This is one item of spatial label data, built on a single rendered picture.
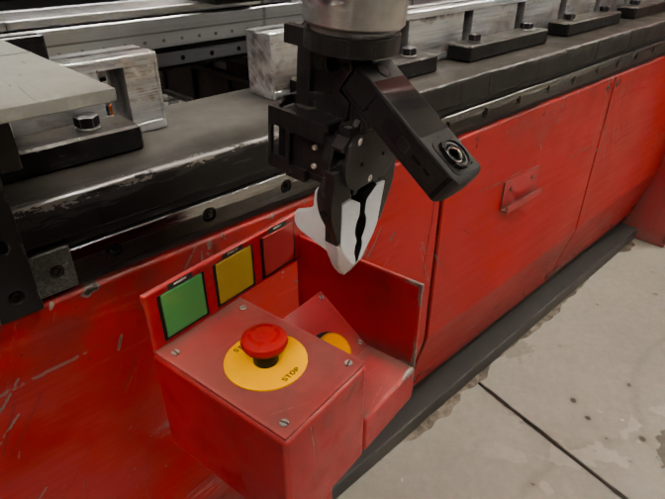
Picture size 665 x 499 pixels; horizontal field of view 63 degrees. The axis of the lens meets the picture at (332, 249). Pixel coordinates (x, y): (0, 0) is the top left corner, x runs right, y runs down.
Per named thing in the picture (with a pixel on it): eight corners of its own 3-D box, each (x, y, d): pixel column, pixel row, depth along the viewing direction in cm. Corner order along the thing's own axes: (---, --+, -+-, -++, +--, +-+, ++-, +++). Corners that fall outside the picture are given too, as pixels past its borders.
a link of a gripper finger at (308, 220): (305, 251, 53) (310, 165, 48) (354, 277, 50) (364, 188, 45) (284, 265, 51) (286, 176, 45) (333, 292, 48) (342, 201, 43)
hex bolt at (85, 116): (81, 133, 60) (77, 119, 59) (71, 128, 61) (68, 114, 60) (105, 128, 61) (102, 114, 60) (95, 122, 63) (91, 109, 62)
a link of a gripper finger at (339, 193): (344, 225, 48) (353, 133, 43) (360, 232, 47) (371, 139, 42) (311, 246, 45) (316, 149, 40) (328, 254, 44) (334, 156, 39)
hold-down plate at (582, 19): (566, 37, 127) (569, 23, 125) (545, 34, 130) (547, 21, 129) (618, 23, 145) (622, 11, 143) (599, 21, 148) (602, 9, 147)
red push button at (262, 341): (267, 389, 45) (264, 356, 43) (233, 368, 47) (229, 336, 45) (299, 362, 47) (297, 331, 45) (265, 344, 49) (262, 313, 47)
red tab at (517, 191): (507, 214, 120) (512, 185, 117) (499, 211, 122) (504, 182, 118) (540, 194, 129) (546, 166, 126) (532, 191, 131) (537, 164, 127)
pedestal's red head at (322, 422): (291, 537, 46) (281, 380, 36) (170, 442, 54) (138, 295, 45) (413, 396, 59) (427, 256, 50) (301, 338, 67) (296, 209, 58)
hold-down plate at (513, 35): (468, 62, 103) (471, 47, 102) (445, 58, 107) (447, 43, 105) (545, 43, 121) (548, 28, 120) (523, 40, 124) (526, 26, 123)
